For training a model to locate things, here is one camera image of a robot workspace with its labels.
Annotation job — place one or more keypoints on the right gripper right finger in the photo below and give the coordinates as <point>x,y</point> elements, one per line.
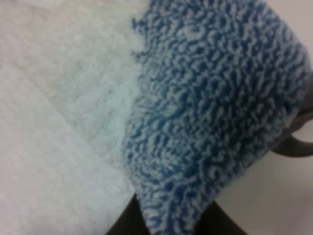
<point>214,221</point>

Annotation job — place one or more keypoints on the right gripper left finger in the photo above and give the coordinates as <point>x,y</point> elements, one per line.
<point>130,222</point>

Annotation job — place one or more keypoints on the blue white striped towel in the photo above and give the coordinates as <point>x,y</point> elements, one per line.
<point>170,100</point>

